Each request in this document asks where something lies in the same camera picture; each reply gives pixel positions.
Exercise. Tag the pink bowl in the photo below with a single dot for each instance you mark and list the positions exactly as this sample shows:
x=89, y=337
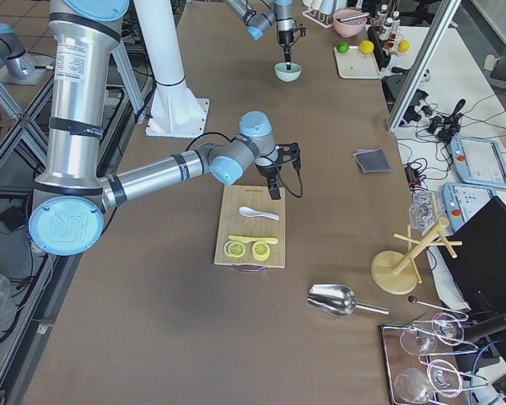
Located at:
x=348, y=22

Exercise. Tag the pale green bowl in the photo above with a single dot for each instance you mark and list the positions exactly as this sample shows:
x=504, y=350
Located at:
x=287, y=72

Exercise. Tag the aluminium frame post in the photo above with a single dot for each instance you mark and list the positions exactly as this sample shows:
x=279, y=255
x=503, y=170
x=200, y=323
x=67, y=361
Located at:
x=436, y=31

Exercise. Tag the teach pendant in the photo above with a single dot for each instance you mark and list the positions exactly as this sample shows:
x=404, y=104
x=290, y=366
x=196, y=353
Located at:
x=478, y=161
x=462, y=201

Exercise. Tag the cream plastic tray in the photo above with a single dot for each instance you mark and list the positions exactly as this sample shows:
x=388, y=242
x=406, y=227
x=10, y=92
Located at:
x=353, y=64

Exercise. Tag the yellow lemon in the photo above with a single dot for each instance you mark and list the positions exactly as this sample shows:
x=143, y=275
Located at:
x=404, y=46
x=366, y=47

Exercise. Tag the yellow toy knife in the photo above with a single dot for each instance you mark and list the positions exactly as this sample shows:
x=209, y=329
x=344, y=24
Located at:
x=249, y=239

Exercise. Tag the clear plastic container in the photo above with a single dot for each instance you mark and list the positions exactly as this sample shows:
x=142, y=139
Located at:
x=426, y=208

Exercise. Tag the upper teach pendant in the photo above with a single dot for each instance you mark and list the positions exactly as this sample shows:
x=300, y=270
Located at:
x=478, y=161

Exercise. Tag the upper wine glass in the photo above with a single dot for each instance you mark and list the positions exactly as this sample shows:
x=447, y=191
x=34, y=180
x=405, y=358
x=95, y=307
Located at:
x=432, y=337

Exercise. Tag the wooden cutting board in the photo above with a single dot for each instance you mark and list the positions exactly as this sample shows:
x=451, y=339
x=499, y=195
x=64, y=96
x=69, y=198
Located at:
x=232, y=223

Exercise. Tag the lemon slice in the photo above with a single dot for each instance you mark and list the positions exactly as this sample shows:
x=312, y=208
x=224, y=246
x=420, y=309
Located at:
x=260, y=250
x=234, y=249

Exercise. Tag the metal scoop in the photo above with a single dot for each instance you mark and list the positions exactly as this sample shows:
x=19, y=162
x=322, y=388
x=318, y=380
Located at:
x=339, y=300

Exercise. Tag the black monitor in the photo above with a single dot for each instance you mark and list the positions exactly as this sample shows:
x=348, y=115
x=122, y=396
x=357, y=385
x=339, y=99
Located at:
x=479, y=271

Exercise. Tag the grey folded cloth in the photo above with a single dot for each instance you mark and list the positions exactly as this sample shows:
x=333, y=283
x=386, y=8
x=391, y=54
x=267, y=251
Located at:
x=372, y=160

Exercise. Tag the bottle caddy with bottles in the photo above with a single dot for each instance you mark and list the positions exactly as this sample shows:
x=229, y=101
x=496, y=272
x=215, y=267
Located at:
x=386, y=27

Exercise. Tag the wine glass rack tray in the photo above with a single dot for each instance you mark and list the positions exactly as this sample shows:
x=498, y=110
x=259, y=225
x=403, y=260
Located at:
x=420, y=361

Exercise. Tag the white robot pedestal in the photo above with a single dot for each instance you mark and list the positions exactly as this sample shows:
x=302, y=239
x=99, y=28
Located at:
x=175, y=111

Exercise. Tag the lemon slice right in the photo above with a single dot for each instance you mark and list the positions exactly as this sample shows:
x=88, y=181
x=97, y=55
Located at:
x=260, y=250

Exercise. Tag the lower wine glass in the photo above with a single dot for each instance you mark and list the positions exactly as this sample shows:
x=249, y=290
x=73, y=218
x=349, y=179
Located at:
x=438, y=380

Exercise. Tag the wooden mug tree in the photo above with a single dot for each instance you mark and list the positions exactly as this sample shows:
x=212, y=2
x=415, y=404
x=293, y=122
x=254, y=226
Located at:
x=397, y=273

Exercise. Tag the lower teach pendant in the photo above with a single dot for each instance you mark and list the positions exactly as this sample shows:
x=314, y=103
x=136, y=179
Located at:
x=462, y=201

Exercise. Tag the green lime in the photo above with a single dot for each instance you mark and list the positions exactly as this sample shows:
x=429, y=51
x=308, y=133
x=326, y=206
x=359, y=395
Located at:
x=342, y=47

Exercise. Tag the lemon slice left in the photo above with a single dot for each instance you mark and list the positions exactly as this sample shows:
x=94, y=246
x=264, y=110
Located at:
x=234, y=249

